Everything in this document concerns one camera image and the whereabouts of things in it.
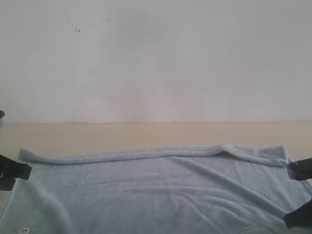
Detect light blue towel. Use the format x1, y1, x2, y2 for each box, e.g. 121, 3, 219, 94
0, 145, 312, 234

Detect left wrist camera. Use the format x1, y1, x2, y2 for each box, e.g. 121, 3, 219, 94
0, 110, 5, 129

